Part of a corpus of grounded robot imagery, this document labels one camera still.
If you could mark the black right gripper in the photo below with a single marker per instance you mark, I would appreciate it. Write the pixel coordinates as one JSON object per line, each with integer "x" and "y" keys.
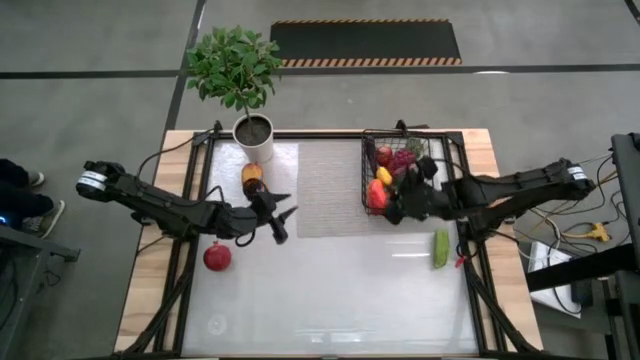
{"x": 425, "y": 197}

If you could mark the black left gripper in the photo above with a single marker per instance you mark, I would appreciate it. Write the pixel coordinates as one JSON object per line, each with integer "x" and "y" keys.
{"x": 245, "y": 217}

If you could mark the yellow lemon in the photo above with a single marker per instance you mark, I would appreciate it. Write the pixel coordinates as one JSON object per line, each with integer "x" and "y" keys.
{"x": 384, "y": 176}

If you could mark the red grape bunch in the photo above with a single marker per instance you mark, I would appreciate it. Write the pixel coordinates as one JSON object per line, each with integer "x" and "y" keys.
{"x": 402, "y": 160}

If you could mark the red bell pepper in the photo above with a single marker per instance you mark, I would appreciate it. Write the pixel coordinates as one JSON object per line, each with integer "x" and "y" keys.
{"x": 377, "y": 195}

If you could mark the green cucumber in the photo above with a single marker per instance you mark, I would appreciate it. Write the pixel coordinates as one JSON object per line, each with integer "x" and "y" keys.
{"x": 441, "y": 248}

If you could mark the red pomegranate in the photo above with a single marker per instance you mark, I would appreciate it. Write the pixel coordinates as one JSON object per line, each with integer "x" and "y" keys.
{"x": 217, "y": 256}

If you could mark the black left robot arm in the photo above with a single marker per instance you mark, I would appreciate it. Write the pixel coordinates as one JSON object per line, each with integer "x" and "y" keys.
{"x": 150, "y": 202}

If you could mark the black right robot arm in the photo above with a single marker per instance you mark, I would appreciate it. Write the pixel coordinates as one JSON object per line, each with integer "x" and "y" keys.
{"x": 525, "y": 185}

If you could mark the orange yellow mango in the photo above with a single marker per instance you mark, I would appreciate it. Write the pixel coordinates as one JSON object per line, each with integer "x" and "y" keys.
{"x": 252, "y": 172}

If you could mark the grey woven placemat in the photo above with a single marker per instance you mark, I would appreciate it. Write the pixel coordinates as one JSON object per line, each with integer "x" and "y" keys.
{"x": 330, "y": 200}

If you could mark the white plant pot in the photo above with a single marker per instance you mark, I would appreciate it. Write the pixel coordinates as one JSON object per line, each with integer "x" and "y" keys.
{"x": 254, "y": 145}

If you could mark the green leafy small tree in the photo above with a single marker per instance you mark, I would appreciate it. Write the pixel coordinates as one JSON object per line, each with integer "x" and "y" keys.
{"x": 232, "y": 65}

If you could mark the black hazard-striped floor mat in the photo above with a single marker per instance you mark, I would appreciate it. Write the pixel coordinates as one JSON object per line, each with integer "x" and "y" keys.
{"x": 365, "y": 42}

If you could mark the white box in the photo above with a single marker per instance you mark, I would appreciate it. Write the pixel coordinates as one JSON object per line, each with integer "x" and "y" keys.
{"x": 550, "y": 280}

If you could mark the yellow power plug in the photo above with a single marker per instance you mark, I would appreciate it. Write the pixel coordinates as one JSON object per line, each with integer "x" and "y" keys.
{"x": 598, "y": 232}

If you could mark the black equipment stand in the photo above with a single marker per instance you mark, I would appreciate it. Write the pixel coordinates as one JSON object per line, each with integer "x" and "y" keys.
{"x": 625, "y": 200}

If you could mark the grey metal cart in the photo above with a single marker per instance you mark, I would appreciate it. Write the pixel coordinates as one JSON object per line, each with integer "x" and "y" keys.
{"x": 30, "y": 260}

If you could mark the person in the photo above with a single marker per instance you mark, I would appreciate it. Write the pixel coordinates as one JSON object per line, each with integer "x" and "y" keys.
{"x": 20, "y": 205}

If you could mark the black device with blue light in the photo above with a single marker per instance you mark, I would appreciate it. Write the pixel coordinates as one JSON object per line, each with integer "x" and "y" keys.
{"x": 4, "y": 222}

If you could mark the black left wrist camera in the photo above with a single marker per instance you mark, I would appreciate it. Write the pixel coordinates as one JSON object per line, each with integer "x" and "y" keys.
{"x": 279, "y": 232}

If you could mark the black aluminium table frame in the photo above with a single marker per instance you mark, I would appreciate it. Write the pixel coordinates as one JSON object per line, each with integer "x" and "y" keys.
{"x": 320, "y": 134}

